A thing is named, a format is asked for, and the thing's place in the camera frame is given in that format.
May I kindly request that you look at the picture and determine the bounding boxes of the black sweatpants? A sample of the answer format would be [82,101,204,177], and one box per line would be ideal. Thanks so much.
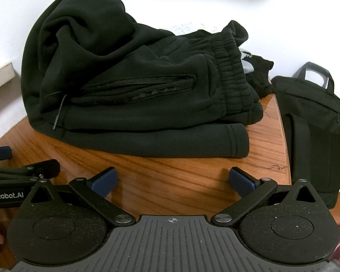
[28,20,265,158]

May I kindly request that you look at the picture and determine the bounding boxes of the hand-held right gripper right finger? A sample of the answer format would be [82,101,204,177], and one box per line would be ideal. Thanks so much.
[211,167,328,229]

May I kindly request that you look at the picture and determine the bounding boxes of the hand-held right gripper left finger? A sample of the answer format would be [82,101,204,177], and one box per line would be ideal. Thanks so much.
[19,167,137,229]

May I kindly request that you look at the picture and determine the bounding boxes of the stone window sill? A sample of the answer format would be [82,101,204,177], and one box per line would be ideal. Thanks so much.
[0,69,16,96]

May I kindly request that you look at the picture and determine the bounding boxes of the small black knit cloth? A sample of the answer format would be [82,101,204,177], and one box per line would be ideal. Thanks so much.
[245,55,275,100]

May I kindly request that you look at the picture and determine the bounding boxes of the black laptop bag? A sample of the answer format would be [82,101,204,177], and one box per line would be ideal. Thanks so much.
[283,113,340,209]

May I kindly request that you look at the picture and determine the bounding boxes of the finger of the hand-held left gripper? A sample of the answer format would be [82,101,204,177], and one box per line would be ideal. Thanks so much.
[0,146,12,164]
[0,159,61,189]

